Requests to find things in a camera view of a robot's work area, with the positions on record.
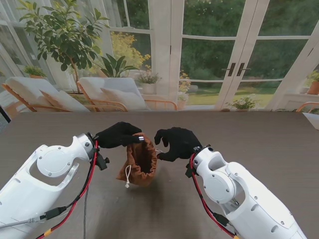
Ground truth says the printed garden window backdrop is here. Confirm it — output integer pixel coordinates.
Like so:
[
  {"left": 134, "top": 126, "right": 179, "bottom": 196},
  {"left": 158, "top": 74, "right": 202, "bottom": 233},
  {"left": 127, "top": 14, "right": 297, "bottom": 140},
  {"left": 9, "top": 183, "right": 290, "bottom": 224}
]
[{"left": 0, "top": 0, "right": 319, "bottom": 113}]

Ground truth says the grey braided cable with plug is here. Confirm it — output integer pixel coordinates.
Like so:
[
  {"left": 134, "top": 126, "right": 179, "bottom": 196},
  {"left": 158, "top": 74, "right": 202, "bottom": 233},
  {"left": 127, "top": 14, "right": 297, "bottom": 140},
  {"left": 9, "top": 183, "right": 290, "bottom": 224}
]
[{"left": 0, "top": 206, "right": 67, "bottom": 228}]

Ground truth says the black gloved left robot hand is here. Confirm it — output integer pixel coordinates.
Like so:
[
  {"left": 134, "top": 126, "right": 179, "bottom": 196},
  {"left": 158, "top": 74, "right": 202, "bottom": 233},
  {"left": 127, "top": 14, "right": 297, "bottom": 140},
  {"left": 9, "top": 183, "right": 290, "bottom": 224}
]
[{"left": 93, "top": 121, "right": 146, "bottom": 149}]

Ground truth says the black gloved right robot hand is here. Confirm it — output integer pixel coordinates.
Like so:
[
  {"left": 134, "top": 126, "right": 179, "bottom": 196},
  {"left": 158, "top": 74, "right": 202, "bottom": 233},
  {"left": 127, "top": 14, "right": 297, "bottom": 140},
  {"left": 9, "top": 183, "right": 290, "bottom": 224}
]
[{"left": 154, "top": 126, "right": 202, "bottom": 162}]

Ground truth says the red black wire bundle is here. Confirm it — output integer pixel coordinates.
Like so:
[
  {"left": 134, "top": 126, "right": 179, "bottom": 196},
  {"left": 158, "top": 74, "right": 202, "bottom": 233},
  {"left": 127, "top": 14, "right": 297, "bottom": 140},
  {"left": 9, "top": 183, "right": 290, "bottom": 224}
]
[
  {"left": 189, "top": 153, "right": 240, "bottom": 239},
  {"left": 34, "top": 140, "right": 99, "bottom": 239}
]

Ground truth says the black camera cable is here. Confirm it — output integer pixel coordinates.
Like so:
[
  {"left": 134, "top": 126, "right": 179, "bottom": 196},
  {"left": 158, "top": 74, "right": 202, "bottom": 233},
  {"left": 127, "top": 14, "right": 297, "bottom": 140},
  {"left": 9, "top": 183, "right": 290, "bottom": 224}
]
[{"left": 83, "top": 185, "right": 90, "bottom": 239}]

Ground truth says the brown corduroy drawstring bag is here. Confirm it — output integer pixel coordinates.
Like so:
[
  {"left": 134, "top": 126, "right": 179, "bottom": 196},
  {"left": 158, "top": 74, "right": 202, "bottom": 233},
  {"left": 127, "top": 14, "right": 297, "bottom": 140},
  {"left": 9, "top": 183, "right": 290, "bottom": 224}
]
[{"left": 116, "top": 132, "right": 164, "bottom": 189}]

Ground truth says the white sheet corner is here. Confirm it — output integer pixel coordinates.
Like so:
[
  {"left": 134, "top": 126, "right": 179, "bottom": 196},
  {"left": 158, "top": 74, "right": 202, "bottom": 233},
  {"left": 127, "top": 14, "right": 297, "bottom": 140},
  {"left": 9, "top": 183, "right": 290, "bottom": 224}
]
[{"left": 303, "top": 112, "right": 319, "bottom": 130}]

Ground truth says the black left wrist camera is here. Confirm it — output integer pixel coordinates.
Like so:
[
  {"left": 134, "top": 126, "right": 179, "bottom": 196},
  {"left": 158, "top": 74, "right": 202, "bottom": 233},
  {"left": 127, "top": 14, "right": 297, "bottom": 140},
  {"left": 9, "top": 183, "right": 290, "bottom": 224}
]
[{"left": 96, "top": 150, "right": 111, "bottom": 171}]

